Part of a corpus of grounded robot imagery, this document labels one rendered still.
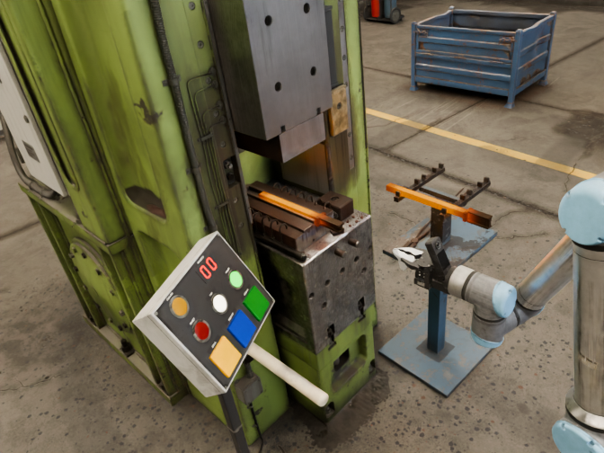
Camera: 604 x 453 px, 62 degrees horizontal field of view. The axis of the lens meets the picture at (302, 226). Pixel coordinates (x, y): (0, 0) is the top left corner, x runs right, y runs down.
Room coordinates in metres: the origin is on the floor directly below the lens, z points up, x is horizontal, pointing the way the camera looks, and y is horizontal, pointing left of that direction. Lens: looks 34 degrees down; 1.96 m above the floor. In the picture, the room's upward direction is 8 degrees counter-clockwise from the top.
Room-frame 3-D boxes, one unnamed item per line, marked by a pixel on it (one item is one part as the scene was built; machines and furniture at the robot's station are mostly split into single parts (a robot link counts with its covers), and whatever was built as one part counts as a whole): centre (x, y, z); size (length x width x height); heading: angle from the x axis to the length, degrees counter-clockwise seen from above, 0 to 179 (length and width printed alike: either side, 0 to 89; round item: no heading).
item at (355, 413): (1.43, -0.08, 0.01); 0.58 x 0.39 x 0.01; 132
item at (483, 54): (5.18, -2.08, 0.36); 1.20 x 0.80 x 0.72; 40
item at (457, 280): (1.07, -0.43, 0.98); 0.10 x 0.05 x 0.09; 132
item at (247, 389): (1.32, 0.30, 0.36); 0.09 x 0.07 x 0.12; 132
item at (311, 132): (1.62, 0.09, 1.32); 0.42 x 0.20 x 0.10; 42
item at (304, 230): (1.62, 0.09, 0.96); 0.42 x 0.20 x 0.09; 42
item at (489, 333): (1.01, -0.50, 0.86); 0.12 x 0.09 x 0.12; 116
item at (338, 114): (1.78, -0.19, 1.27); 0.09 x 0.02 x 0.17; 132
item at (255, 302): (1.07, 0.16, 1.01); 0.07 x 0.05 x 0.07; 157
